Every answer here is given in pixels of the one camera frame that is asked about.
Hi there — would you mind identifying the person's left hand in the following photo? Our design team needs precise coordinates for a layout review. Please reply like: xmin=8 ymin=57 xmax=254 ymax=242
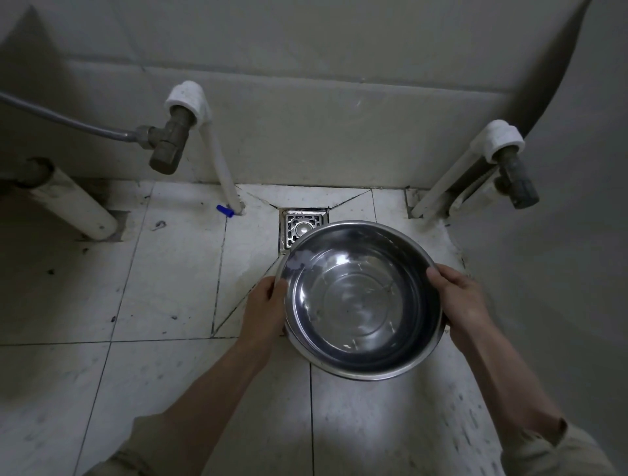
xmin=237 ymin=276 xmax=290 ymax=367

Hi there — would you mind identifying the person's right hand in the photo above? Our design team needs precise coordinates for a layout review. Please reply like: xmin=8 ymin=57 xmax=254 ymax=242
xmin=425 ymin=264 xmax=497 ymax=352

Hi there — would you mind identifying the stainless steel bowl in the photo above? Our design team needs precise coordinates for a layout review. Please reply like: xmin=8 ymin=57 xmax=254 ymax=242
xmin=272 ymin=220 xmax=448 ymax=381

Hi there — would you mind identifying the square metal floor drain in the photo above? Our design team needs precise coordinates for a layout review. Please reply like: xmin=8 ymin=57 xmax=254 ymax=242
xmin=279 ymin=209 xmax=330 ymax=256

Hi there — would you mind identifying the person's left forearm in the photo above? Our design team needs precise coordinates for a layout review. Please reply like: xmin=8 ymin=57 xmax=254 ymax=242
xmin=162 ymin=338 xmax=273 ymax=476

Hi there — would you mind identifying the person's right forearm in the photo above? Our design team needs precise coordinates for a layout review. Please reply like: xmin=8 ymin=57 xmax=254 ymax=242
xmin=461 ymin=323 xmax=568 ymax=442

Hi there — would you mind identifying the white curved water pipe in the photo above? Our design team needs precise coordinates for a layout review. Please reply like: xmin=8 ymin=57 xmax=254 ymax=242
xmin=164 ymin=80 xmax=246 ymax=216

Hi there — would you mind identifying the person's beige right sleeve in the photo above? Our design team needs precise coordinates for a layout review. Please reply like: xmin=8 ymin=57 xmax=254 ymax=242
xmin=500 ymin=419 xmax=619 ymax=476

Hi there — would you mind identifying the person's beige sleeve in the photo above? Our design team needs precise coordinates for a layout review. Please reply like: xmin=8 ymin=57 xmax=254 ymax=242
xmin=83 ymin=414 xmax=207 ymax=476
xmin=500 ymin=419 xmax=619 ymax=476

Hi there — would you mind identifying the person's beige left sleeve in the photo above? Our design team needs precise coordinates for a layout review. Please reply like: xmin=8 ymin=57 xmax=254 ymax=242
xmin=83 ymin=414 xmax=207 ymax=476

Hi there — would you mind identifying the thick white drain pipe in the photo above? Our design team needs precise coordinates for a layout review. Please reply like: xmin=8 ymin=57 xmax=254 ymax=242
xmin=29 ymin=166 xmax=120 ymax=241

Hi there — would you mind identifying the white toilet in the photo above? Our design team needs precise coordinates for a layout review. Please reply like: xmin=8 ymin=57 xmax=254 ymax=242
xmin=449 ymin=0 xmax=628 ymax=476

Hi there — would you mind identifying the white vanity cabinet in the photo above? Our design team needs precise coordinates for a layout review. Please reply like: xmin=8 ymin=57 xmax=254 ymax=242
xmin=0 ymin=0 xmax=35 ymax=60

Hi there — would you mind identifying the white toilet supply hose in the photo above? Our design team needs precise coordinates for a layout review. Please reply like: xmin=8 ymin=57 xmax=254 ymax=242
xmin=449 ymin=169 xmax=501 ymax=216

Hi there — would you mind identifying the tarnished angle valve with hose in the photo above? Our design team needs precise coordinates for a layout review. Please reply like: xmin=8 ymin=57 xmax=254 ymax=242
xmin=135 ymin=105 xmax=193 ymax=176

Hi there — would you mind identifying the braided metal hose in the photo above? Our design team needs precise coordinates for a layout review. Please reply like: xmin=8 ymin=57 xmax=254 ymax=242
xmin=0 ymin=92 xmax=143 ymax=143

